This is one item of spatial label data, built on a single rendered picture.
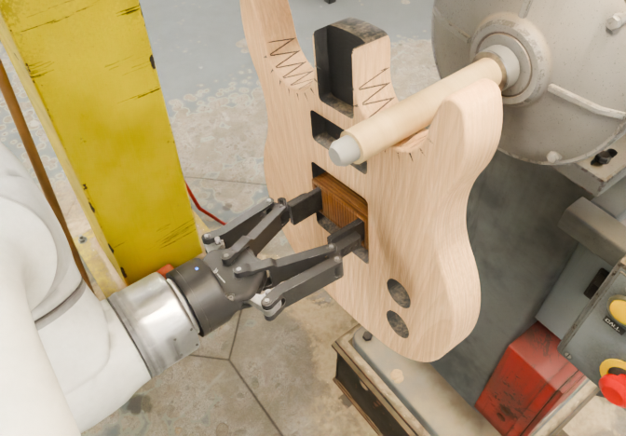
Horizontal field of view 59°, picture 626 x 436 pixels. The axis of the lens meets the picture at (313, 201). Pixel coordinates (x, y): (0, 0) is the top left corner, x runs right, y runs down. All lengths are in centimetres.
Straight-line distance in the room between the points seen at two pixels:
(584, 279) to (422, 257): 47
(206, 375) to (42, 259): 133
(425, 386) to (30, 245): 112
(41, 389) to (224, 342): 148
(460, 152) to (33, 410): 33
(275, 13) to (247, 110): 189
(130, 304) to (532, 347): 81
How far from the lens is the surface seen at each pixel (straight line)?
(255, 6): 63
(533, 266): 99
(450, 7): 66
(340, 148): 47
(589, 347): 75
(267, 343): 178
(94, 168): 152
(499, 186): 94
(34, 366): 34
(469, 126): 44
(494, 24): 60
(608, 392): 73
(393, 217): 56
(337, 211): 64
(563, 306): 106
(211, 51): 292
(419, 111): 51
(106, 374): 53
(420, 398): 141
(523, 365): 115
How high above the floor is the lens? 158
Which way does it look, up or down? 49 degrees down
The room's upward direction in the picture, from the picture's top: straight up
